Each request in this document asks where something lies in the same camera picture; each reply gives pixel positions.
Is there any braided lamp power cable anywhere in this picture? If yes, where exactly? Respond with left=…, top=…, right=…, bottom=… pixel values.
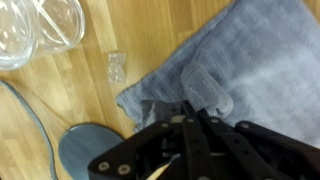
left=0, top=79, right=58, bottom=180

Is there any clear plastic jar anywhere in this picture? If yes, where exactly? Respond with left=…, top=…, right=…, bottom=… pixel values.
left=0, top=0, right=86, bottom=72

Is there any small clear plastic bag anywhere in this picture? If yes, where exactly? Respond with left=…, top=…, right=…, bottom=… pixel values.
left=107, top=51, right=128, bottom=84

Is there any grey striped towel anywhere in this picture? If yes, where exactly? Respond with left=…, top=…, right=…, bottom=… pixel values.
left=116, top=0, right=320, bottom=148

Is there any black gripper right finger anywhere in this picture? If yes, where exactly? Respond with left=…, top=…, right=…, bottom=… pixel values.
left=198, top=109, right=320, bottom=180

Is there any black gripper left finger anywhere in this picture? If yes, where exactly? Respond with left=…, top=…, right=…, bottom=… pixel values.
left=88, top=100, right=214, bottom=180

